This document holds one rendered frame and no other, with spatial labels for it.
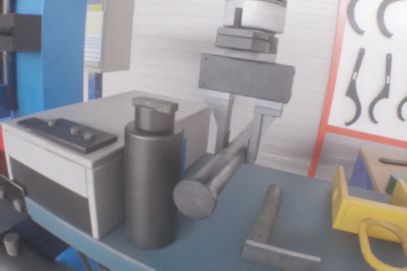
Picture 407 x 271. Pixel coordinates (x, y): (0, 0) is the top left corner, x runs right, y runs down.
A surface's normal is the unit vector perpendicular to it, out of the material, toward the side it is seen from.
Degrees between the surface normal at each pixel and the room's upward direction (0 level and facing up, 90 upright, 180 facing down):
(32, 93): 90
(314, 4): 90
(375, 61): 90
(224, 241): 0
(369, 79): 90
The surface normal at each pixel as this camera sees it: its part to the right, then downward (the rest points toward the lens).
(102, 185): 0.91, 0.20
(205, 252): 0.10, -0.96
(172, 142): 0.65, 0.27
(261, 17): 0.00, 0.25
